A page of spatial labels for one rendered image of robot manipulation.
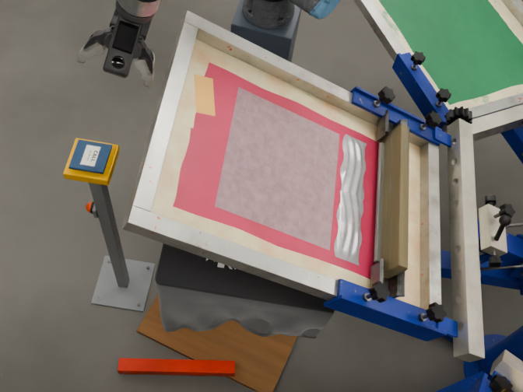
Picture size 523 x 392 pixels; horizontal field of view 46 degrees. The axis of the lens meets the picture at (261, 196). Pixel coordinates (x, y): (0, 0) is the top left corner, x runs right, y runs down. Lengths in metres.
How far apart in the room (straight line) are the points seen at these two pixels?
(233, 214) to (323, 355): 1.37
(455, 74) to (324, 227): 0.95
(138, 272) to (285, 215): 1.37
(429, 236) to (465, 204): 0.14
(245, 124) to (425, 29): 1.03
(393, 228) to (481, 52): 1.02
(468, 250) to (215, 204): 0.66
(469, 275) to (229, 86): 0.74
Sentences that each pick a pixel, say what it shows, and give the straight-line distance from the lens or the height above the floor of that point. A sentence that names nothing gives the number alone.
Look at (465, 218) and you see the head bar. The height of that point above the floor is 1.13.
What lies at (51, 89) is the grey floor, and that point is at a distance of 3.29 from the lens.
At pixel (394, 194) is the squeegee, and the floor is 1.23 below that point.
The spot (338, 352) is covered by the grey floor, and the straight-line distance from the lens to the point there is 2.63.
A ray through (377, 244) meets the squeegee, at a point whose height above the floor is 1.19.
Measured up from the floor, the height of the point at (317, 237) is 1.21.
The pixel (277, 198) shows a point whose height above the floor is 1.26.
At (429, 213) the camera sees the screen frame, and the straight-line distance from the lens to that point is 1.65.
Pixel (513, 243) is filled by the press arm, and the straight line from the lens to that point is 1.76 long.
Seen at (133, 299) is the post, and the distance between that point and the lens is 2.64.
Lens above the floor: 2.47
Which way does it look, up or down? 59 degrees down
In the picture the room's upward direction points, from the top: 11 degrees clockwise
